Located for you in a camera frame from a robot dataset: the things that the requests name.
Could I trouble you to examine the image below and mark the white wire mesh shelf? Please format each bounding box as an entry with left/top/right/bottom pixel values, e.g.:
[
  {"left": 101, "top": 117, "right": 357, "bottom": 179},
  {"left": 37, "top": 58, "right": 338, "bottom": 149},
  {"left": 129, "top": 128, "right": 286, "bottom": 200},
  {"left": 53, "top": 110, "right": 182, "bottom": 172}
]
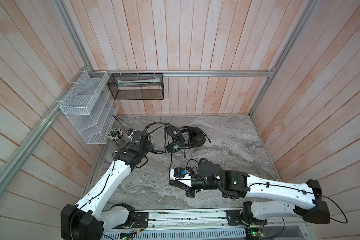
[{"left": 60, "top": 71, "right": 119, "bottom": 145}]

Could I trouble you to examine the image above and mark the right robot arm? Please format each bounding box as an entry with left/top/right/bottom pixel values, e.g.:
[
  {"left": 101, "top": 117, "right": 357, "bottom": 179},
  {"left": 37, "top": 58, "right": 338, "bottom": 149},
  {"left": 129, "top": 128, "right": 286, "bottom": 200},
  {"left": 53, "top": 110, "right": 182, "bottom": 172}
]
[{"left": 169, "top": 158, "right": 331, "bottom": 226}]

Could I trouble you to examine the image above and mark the clear cup of pencils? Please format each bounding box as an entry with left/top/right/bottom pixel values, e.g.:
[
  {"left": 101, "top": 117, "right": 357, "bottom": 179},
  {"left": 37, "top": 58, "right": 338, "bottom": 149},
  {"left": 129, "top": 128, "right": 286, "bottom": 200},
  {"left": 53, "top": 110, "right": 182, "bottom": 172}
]
[{"left": 107, "top": 128, "right": 128, "bottom": 149}]

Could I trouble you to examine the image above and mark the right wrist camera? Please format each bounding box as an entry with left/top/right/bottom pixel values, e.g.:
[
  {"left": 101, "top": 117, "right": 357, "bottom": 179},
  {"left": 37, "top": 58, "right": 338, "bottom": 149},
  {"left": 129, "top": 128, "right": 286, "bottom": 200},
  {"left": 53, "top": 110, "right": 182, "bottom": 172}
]
[{"left": 170, "top": 167, "right": 197, "bottom": 184}]

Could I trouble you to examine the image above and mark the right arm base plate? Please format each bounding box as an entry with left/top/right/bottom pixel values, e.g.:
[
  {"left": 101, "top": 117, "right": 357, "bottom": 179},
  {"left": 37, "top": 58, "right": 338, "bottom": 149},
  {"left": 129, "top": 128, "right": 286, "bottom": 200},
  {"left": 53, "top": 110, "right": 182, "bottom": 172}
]
[{"left": 225, "top": 210, "right": 268, "bottom": 227}]

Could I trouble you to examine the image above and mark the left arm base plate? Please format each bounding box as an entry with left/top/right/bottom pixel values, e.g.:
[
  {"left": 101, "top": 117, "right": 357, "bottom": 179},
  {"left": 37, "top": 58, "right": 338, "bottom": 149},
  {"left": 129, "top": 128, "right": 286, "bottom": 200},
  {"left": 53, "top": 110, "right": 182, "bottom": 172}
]
[{"left": 117, "top": 212, "right": 149, "bottom": 229}]

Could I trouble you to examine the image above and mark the headphones black cable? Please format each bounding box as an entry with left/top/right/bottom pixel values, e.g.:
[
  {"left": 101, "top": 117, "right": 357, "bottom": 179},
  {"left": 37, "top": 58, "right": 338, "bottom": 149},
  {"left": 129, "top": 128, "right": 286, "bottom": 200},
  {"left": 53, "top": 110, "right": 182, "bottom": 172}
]
[{"left": 164, "top": 131, "right": 175, "bottom": 185}]

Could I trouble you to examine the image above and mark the black mesh wall basket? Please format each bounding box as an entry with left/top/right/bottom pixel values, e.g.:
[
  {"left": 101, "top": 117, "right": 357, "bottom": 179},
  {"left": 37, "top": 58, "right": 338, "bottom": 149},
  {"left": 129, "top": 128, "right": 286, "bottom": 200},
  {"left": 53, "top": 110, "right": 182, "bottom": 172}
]
[{"left": 107, "top": 73, "right": 165, "bottom": 101}]

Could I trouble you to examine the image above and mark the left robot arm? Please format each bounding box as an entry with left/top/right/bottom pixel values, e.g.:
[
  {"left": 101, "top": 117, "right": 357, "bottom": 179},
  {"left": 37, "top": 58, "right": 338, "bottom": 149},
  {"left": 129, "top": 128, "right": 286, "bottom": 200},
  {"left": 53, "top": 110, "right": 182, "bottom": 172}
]
[{"left": 61, "top": 131, "right": 154, "bottom": 240}]

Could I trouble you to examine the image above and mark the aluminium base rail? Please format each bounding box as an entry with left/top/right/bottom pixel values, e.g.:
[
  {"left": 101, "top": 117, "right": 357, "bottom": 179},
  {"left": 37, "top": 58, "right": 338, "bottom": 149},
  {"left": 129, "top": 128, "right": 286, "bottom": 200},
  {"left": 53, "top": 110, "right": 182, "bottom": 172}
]
[{"left": 101, "top": 207, "right": 311, "bottom": 233}]

